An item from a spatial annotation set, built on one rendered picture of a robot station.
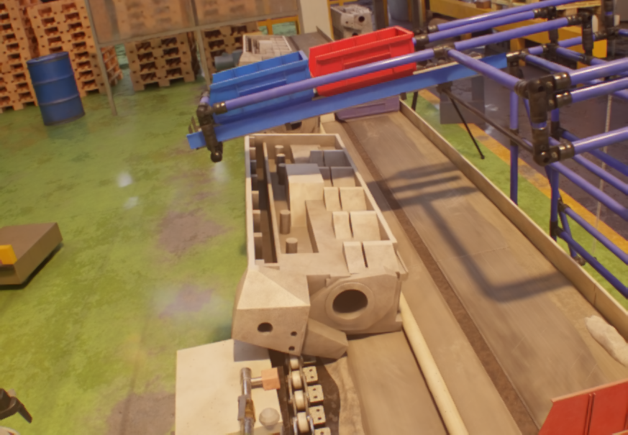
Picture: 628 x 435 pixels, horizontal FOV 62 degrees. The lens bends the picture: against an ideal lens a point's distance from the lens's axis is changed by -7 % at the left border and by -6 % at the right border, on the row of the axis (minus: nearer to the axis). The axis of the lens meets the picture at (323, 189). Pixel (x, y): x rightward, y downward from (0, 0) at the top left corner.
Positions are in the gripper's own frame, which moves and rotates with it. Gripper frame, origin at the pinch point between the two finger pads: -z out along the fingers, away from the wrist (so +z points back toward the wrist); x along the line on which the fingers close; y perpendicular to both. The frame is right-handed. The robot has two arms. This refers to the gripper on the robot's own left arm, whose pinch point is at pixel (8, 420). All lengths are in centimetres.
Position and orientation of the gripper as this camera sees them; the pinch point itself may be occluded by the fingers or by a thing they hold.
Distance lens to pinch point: 180.2
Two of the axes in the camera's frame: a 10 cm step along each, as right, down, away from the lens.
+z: -3.1, -8.4, -4.4
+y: -2.9, -3.5, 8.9
